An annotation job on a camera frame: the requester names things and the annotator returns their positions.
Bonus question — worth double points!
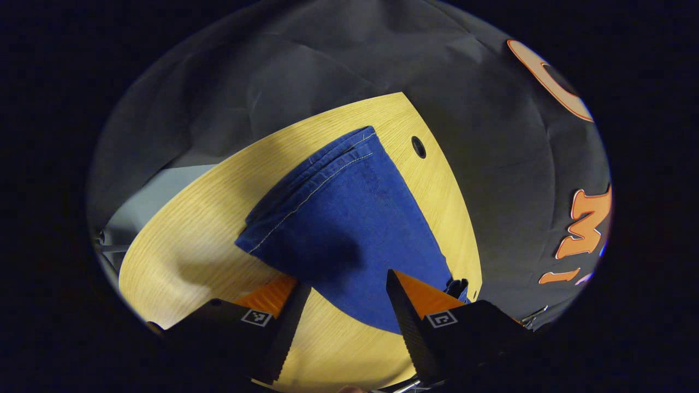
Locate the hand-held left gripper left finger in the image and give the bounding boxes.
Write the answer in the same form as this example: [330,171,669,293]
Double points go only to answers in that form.
[146,273,312,385]

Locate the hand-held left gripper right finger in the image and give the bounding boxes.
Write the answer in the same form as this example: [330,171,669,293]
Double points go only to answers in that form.
[386,268,534,386]

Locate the blue denim jeans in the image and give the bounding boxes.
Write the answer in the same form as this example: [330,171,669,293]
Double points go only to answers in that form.
[235,126,470,335]

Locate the grey metal frame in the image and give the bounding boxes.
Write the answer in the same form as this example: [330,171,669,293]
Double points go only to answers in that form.
[96,229,132,258]

